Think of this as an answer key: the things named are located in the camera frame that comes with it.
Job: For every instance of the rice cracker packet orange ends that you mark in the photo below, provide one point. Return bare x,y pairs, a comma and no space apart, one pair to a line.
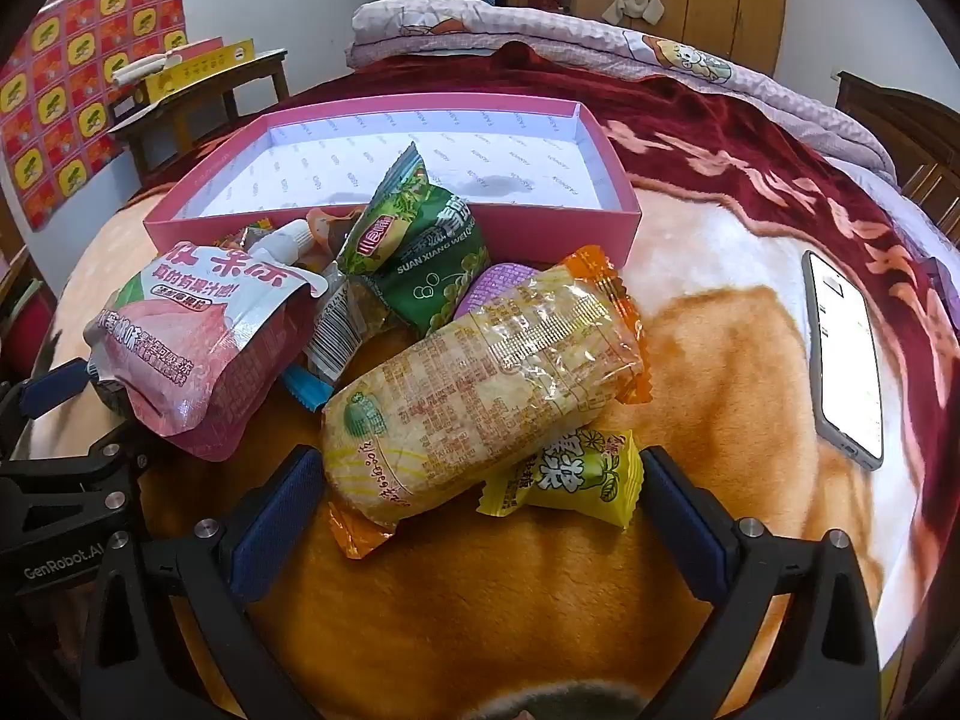
480,390

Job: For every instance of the green pea snack packet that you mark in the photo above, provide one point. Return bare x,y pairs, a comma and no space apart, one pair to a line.
420,270

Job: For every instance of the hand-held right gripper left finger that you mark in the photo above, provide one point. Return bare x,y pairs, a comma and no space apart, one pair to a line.
276,521

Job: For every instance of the pink cardboard box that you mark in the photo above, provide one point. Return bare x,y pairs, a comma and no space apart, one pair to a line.
450,157

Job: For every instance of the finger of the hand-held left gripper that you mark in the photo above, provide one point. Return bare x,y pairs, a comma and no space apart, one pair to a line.
82,465
52,388

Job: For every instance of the pink jelly drink pouch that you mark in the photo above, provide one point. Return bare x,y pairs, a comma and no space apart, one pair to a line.
187,345

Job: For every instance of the red and yellow wall poster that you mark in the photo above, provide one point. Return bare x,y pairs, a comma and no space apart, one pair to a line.
67,105

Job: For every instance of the purple tin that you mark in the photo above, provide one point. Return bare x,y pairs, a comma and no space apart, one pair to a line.
487,289

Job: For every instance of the dark wooden headboard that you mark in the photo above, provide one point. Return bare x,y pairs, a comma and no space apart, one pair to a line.
900,120

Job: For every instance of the smartphone in grey case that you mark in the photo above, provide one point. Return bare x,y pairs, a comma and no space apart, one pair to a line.
844,360

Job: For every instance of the white paper roll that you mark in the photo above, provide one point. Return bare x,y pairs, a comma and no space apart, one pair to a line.
146,69

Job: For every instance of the small orange snack packet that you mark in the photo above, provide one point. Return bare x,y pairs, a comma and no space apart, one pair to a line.
334,229

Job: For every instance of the dark wooden side table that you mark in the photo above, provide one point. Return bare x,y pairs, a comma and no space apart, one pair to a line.
255,71

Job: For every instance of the folded lilac cartoon quilt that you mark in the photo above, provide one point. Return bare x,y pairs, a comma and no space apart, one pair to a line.
600,30

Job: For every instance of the yellow cardboard box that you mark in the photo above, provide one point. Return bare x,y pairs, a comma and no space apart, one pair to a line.
195,71

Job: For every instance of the red cushioned wooden chair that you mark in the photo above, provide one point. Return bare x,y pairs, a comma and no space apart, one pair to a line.
30,322

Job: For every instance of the clear snack packet with barcode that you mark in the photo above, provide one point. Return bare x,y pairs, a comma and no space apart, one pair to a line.
337,330

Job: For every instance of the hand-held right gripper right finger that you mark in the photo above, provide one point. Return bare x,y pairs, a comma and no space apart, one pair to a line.
684,532

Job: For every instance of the blue edged snack packet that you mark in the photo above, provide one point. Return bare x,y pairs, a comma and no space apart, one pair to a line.
307,388

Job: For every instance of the yellow lime candy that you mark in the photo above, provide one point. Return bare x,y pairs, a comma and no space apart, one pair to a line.
570,481

